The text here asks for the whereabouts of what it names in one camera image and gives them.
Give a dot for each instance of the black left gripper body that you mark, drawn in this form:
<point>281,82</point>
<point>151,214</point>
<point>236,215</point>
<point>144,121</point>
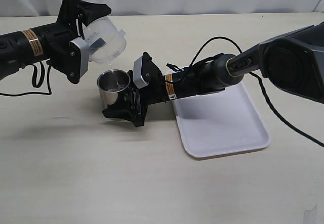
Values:
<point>59,34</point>

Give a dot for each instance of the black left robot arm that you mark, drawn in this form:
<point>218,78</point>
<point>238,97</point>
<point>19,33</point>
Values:
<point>22,48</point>

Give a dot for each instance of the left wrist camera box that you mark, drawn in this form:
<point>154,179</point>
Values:
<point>79,59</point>

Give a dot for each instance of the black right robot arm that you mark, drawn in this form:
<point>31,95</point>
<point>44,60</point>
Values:
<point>293,62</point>

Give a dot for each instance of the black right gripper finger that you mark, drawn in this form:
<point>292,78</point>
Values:
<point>119,111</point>

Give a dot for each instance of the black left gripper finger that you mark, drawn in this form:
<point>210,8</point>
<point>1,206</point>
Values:
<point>89,12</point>
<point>98,44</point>

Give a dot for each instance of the white plastic tray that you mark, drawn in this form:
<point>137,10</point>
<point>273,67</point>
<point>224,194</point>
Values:
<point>220,124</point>

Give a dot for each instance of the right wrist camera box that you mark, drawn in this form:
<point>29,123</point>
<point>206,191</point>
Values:
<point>138,72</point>

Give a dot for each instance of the clear plastic pitcher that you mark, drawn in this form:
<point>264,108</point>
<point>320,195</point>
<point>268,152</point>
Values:
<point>115,40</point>

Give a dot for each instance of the stainless steel cup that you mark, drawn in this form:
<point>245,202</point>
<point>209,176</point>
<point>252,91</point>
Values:
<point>112,84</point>

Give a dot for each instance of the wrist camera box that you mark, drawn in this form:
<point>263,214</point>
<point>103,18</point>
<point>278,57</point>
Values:
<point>138,72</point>
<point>79,59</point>

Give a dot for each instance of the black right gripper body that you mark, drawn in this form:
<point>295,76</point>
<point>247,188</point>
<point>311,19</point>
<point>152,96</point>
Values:
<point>154,93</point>

